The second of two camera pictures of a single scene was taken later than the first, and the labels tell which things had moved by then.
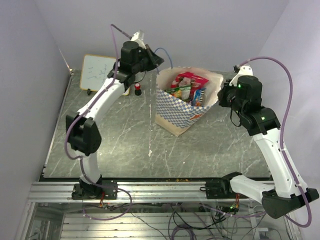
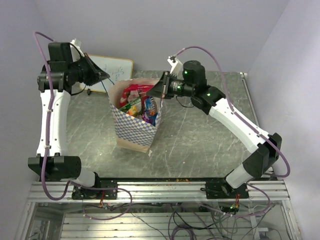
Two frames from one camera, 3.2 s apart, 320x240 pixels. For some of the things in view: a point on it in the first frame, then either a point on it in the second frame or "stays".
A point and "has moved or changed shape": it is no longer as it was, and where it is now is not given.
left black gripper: (153, 58) to (96, 73)
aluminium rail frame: (165, 210) stays
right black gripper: (222, 93) to (159, 89)
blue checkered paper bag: (175, 115) to (131, 132)
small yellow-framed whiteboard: (95, 70) stays
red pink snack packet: (187, 79) has moved or changed shape
